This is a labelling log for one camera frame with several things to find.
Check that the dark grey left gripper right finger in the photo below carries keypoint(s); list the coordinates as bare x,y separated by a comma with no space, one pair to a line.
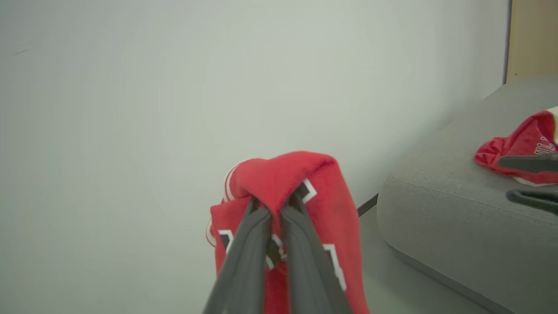
309,270

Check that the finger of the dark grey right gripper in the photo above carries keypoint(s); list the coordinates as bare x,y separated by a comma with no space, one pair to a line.
540,198
536,163

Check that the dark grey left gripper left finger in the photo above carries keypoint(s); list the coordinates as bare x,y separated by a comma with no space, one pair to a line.
244,270

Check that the red jersey with Bulls lettering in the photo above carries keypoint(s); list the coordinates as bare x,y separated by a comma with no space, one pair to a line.
523,144

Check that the red garment with white stripes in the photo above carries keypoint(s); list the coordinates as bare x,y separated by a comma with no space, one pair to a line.
322,205

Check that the grey fabric sofa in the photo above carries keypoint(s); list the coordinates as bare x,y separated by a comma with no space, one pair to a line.
457,209

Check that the black baseboard strip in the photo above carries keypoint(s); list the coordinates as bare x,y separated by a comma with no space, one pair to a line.
367,205

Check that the beige wooden panel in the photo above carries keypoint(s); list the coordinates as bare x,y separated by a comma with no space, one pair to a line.
534,39

